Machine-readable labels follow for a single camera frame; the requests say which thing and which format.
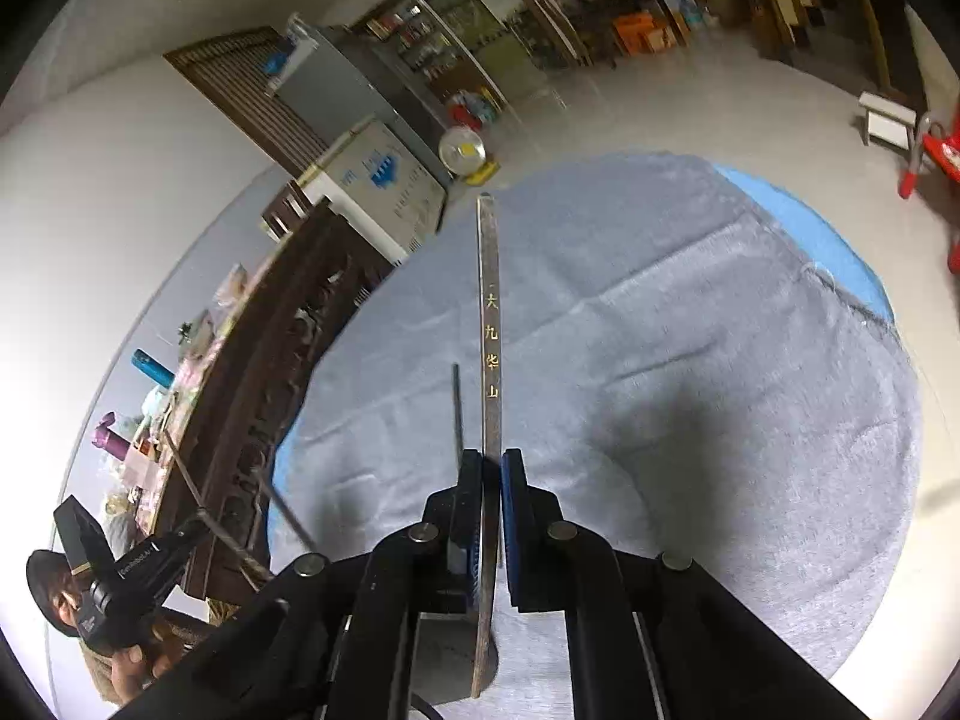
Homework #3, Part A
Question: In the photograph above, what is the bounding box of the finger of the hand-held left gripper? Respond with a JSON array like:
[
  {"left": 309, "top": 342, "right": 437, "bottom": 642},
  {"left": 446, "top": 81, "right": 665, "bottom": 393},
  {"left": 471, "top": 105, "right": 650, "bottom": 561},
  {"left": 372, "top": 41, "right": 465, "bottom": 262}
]
[{"left": 156, "top": 515, "right": 216, "bottom": 565}]

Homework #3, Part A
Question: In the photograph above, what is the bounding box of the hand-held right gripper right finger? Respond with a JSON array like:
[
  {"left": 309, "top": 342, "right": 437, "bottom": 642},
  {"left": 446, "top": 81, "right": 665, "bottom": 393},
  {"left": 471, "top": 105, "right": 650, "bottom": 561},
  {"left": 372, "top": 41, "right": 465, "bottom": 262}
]
[{"left": 500, "top": 448, "right": 871, "bottom": 720}]

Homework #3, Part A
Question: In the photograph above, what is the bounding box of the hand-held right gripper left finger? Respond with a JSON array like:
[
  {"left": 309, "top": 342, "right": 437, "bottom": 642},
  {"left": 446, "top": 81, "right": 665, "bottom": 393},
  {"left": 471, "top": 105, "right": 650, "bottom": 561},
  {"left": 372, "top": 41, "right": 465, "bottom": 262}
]
[{"left": 124, "top": 448, "right": 500, "bottom": 720}]

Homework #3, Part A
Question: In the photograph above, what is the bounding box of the thin grey chopstick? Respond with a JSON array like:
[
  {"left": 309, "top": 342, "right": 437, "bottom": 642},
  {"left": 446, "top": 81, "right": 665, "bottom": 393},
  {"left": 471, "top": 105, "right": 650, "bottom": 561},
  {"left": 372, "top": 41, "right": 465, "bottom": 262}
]
[{"left": 161, "top": 431, "right": 272, "bottom": 584}]

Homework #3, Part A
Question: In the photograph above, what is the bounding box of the metal utensil holder cup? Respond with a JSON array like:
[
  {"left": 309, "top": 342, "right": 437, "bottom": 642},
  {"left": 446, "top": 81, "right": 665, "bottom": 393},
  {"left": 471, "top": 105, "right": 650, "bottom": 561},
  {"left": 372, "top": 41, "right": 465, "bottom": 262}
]
[{"left": 411, "top": 611, "right": 502, "bottom": 702}]

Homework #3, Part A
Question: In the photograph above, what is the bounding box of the person's left hand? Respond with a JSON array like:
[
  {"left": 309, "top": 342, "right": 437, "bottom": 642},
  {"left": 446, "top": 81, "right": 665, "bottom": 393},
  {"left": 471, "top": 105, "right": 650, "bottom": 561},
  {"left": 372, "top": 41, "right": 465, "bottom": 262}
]
[{"left": 111, "top": 640, "right": 179, "bottom": 700}]

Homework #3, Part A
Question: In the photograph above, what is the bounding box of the person's head with dark hat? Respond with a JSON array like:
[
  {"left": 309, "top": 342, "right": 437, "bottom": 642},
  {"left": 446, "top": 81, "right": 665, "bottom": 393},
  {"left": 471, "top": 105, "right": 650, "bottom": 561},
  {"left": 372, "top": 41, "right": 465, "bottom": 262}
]
[{"left": 25, "top": 550, "right": 85, "bottom": 636}]

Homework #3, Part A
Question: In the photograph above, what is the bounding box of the purple water bottle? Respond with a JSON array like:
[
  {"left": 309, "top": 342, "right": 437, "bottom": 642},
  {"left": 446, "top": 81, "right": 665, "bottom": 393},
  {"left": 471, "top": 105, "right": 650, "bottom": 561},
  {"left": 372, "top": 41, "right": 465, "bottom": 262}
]
[{"left": 91, "top": 412, "right": 137, "bottom": 460}]

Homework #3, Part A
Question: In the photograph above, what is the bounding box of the teal water bottle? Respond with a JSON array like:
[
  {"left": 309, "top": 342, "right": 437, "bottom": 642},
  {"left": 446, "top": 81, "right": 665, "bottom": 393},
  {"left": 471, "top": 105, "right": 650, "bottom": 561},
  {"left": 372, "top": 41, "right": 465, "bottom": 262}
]
[{"left": 132, "top": 349, "right": 178, "bottom": 385}]

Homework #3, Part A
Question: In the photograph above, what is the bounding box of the carved dark wooden table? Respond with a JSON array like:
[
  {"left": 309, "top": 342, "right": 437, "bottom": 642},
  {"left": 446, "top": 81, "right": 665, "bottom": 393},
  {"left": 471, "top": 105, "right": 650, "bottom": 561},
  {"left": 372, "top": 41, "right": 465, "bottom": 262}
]
[{"left": 154, "top": 199, "right": 400, "bottom": 616}]

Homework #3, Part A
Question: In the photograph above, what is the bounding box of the grey towel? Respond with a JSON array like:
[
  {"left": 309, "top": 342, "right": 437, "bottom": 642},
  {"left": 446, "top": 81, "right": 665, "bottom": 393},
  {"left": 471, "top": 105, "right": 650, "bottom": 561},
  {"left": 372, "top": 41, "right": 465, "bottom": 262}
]
[{"left": 266, "top": 152, "right": 923, "bottom": 720}]

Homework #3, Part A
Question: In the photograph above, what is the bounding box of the pink bowl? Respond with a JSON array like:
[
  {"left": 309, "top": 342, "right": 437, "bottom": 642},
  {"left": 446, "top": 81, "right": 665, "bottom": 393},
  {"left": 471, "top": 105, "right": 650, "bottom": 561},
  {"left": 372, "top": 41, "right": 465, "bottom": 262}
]
[{"left": 217, "top": 264, "right": 254, "bottom": 310}]

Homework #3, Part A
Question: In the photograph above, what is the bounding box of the wooden chair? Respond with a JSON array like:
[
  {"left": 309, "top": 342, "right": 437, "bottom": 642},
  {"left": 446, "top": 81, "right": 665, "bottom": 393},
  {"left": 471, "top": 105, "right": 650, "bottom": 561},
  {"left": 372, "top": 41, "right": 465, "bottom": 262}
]
[{"left": 260, "top": 180, "right": 314, "bottom": 242}]

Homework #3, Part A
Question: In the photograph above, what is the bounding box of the white chest freezer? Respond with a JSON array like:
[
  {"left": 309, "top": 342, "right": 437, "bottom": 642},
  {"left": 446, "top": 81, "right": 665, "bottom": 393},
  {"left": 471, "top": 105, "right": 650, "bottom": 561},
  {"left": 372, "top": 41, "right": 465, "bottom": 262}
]
[{"left": 295, "top": 116, "right": 449, "bottom": 265}]

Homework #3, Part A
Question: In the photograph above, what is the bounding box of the yellow floor fan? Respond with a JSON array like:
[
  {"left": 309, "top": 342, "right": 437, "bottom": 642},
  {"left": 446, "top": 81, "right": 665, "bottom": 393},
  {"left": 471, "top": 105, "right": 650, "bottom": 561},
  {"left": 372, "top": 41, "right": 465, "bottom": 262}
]
[{"left": 437, "top": 125, "right": 500, "bottom": 186}]

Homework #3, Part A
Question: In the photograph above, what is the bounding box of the blue round table cover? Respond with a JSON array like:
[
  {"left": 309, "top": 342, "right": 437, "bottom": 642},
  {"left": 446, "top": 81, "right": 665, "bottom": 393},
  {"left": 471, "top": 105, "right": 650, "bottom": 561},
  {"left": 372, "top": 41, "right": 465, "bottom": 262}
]
[{"left": 266, "top": 161, "right": 899, "bottom": 541}]

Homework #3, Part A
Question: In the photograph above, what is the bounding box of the grey refrigerator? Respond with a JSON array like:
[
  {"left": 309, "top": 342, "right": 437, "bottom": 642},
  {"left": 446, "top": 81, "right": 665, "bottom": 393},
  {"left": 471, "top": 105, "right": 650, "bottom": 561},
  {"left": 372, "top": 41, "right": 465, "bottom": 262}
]
[{"left": 266, "top": 15, "right": 452, "bottom": 182}]

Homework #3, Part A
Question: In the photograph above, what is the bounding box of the brown slatted wooden door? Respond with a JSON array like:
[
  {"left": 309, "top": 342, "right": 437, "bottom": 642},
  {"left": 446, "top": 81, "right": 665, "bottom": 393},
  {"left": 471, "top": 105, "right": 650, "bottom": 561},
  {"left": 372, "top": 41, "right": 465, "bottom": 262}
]
[{"left": 163, "top": 25, "right": 332, "bottom": 179}]

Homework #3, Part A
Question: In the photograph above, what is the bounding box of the glass display cabinet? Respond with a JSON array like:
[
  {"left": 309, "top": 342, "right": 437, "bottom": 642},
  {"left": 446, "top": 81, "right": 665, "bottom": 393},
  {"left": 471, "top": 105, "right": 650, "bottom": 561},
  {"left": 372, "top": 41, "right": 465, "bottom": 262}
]
[{"left": 358, "top": 0, "right": 512, "bottom": 115}]

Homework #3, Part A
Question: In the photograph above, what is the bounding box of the orange cardboard box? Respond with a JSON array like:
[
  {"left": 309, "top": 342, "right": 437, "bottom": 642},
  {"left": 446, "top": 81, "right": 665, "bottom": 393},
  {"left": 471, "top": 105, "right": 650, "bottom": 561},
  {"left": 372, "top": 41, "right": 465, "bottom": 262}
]
[{"left": 610, "top": 11, "right": 659, "bottom": 55}]

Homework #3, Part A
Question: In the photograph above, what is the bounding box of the dark wooden side table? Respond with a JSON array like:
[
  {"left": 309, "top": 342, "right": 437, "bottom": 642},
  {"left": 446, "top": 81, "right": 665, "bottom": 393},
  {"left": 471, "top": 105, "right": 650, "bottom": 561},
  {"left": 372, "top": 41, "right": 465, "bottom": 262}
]
[{"left": 553, "top": 0, "right": 692, "bottom": 66}]

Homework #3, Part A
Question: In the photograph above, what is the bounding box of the small white stool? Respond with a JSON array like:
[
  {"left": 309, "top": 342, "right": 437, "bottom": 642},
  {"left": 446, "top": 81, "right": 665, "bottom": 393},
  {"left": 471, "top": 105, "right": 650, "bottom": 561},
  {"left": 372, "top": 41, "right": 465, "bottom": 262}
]
[{"left": 858, "top": 90, "right": 921, "bottom": 148}]

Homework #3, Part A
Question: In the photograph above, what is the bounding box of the red toy tricycle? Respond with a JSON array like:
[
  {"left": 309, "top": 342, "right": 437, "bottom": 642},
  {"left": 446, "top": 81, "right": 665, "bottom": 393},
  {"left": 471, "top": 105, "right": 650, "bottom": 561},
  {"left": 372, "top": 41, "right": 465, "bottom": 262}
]
[{"left": 898, "top": 108, "right": 960, "bottom": 275}]

